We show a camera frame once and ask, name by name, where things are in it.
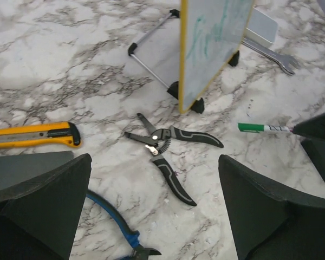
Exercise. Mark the green marker cap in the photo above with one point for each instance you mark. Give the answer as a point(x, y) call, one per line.
point(248, 127)

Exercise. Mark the blue handled cutting pliers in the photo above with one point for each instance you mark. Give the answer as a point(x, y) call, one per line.
point(131, 236)

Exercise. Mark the grey whiteboard eraser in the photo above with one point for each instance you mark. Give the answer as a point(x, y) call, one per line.
point(261, 28)

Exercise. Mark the white whiteboard marker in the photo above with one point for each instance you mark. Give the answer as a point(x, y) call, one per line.
point(270, 128)

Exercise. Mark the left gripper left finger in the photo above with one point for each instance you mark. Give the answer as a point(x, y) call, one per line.
point(39, 217)

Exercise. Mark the left black pad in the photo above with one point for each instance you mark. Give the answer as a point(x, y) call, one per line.
point(15, 169)

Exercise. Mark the silver wrench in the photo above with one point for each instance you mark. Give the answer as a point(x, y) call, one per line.
point(284, 61)

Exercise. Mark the yellow framed whiteboard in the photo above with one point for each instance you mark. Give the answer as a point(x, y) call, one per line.
point(211, 33)

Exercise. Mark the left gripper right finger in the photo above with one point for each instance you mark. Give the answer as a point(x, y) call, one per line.
point(270, 220)

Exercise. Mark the yellow utility knife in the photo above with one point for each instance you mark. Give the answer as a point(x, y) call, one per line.
point(65, 133)

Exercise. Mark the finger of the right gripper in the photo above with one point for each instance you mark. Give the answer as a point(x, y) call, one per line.
point(315, 150)
point(313, 128)

